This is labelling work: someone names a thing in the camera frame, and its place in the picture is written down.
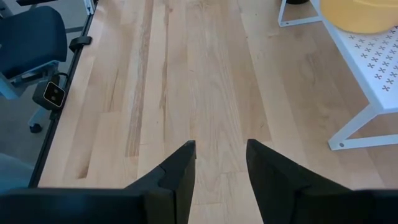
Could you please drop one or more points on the black table clamp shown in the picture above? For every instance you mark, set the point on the black table clamp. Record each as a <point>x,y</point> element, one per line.
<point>80,44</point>

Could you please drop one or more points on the white bracket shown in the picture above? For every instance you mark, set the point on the white bracket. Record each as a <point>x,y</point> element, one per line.
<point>89,6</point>

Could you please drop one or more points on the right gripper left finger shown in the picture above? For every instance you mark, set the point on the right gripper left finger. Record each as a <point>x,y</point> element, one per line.
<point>174,189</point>

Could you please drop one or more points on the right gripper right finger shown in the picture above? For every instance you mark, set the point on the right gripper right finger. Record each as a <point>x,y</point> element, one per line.
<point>273,189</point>

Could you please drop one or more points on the black table edge rail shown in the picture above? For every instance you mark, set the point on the black table edge rail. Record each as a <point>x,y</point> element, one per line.
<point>42,158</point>

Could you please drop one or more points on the white perforated metal rack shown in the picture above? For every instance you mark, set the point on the white perforated metal rack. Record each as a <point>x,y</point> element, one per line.
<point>373,77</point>

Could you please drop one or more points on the yellow mini bowl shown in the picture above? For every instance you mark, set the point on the yellow mini bowl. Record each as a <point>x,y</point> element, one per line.
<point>357,18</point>

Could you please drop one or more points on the black table-level camera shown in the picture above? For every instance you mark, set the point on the black table-level camera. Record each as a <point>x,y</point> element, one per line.
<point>51,95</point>

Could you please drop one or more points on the dark blue office chair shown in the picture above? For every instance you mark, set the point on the dark blue office chair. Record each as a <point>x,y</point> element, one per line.
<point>31,40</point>

